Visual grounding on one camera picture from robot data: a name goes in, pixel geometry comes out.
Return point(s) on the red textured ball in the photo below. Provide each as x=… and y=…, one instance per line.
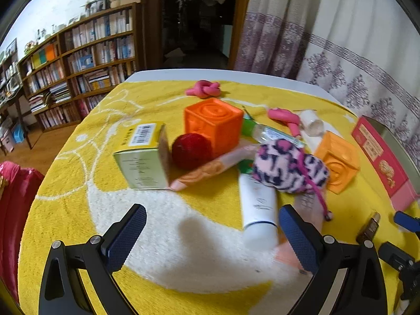
x=190, y=151

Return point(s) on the dark wooden side shelf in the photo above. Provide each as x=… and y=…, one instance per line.
x=10, y=82

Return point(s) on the picture frame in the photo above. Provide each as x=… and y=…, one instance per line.
x=97, y=5

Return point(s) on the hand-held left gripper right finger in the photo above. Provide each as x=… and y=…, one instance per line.
x=295, y=236

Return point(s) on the clear bottle green cap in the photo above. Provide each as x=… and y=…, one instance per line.
x=269, y=134

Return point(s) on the clear plastic jar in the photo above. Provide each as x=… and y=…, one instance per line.
x=311, y=123

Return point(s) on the pink bag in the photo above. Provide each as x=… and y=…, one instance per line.
x=16, y=210

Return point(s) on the wooden bookshelf with books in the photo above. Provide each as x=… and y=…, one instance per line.
x=92, y=62

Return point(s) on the pale pink tube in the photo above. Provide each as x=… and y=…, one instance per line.
x=308, y=210

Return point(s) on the red cardboard box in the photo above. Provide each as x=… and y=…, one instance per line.
x=377, y=151

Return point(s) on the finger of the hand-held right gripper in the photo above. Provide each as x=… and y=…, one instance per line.
x=393, y=252
x=407, y=221

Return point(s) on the yellow green carton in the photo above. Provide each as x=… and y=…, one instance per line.
x=141, y=164

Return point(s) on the pink knotted foam curler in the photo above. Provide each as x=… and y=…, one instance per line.
x=283, y=116
x=203, y=89

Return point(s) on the white patterned curtain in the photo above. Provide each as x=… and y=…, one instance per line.
x=367, y=55

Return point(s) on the purple lace curtain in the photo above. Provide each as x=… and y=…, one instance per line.
x=275, y=32

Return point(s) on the white squeeze tube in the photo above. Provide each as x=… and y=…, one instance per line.
x=259, y=210

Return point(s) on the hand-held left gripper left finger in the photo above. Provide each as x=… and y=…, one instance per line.
x=126, y=236

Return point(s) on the yellow white towel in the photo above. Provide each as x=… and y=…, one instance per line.
x=98, y=170

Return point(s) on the small brown bottle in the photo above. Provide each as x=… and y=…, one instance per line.
x=369, y=229

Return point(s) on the pink leopard plush pouch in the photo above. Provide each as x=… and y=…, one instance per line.
x=285, y=167

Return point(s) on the dark orange rubber cube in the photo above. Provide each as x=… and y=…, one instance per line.
x=213, y=121

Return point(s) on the wooden door frame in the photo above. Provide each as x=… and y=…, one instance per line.
x=241, y=19

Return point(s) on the pink orange packet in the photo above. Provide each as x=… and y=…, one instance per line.
x=210, y=169

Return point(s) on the white pink storage bin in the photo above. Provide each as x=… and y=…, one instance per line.
x=6, y=142

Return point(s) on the light orange rubber cube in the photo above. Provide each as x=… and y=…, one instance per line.
x=339, y=164

